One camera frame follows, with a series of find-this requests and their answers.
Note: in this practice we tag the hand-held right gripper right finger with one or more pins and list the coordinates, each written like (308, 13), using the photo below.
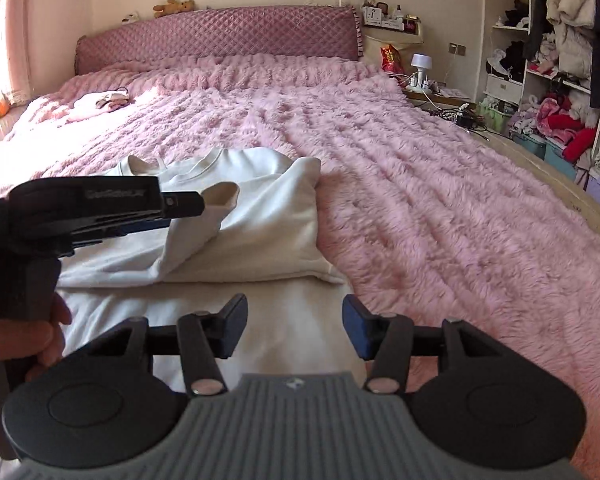
(356, 329)

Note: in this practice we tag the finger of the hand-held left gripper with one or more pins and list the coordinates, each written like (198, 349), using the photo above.
(130, 227)
(182, 204)

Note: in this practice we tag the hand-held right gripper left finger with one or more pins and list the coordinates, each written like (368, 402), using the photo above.
(234, 327)

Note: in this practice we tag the white printed sweatshirt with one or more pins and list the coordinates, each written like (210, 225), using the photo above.
(260, 210)

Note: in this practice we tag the small pink clothes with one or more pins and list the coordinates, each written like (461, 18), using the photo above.
(97, 102)

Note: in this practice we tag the person's left hand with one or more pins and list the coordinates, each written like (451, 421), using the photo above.
(20, 342)

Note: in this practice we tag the pink fluffy blanket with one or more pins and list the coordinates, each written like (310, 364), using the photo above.
(430, 185)

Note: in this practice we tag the pink quilted pillow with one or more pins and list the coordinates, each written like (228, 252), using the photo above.
(220, 35)

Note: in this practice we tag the white plush toy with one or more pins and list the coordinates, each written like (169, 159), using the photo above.
(130, 17)

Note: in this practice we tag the brown teddy bear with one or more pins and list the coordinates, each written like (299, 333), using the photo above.
(172, 7)

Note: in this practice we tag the pink curtain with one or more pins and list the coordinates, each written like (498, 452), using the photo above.
(25, 25)

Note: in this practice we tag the wooden nightstand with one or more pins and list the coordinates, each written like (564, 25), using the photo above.
(445, 96)

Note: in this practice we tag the white power strip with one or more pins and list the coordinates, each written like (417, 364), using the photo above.
(422, 86)

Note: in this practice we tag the teal storage bin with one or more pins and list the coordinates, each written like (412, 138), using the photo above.
(560, 162)
(527, 145)

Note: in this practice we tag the green storage basket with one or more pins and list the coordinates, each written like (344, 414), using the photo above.
(495, 119)

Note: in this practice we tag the red snack bag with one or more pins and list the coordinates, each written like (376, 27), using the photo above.
(391, 59)

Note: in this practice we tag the cream bedside shelf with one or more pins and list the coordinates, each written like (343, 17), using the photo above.
(395, 35)

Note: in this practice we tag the white table lamp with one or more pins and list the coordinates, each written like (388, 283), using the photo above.
(421, 62)

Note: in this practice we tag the white drawer box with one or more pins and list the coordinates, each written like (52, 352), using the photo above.
(502, 90)

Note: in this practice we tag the red garment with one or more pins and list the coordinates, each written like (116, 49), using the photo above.
(572, 137)

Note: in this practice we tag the white open wardrobe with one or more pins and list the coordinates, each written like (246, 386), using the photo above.
(502, 30)

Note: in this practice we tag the cream puffer coat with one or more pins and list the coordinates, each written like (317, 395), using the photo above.
(572, 10)

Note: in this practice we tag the wooden bed frame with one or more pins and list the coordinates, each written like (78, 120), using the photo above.
(555, 195)

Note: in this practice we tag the wall socket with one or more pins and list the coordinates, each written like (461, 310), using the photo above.
(458, 49)

